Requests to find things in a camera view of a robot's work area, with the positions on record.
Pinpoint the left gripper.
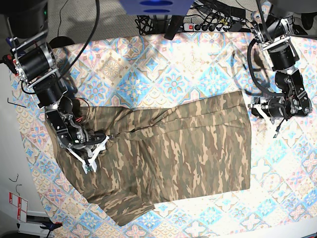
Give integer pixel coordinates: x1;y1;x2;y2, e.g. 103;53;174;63
248;97;292;119

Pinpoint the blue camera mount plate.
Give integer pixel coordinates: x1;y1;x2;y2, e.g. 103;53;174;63
119;0;194;15

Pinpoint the orange blue bottom clamp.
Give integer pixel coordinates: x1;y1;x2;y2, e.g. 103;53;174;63
40;222;62;231

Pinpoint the red black table clamp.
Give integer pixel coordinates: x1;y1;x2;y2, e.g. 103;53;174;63
0;54;18;75

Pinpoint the white power strip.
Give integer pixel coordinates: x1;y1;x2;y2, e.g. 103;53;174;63
183;23;231;32

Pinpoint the red white paper label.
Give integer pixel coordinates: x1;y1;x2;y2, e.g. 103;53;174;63
9;192;28;223

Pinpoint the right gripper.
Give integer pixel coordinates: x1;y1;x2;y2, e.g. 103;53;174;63
57;124;106;150

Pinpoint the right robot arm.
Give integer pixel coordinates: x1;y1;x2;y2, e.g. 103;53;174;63
0;0;106;150

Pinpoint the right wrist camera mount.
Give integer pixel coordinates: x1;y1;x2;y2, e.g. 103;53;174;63
66;134;110;174

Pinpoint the black round stand base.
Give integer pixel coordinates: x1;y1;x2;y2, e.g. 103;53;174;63
49;36;75;49

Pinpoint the camouflage T-shirt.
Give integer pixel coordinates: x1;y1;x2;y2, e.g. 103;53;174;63
46;91;251;226

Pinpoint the black center post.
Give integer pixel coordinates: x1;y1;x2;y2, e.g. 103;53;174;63
164;15;184;40

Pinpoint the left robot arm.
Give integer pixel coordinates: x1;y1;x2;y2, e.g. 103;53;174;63
247;0;317;120

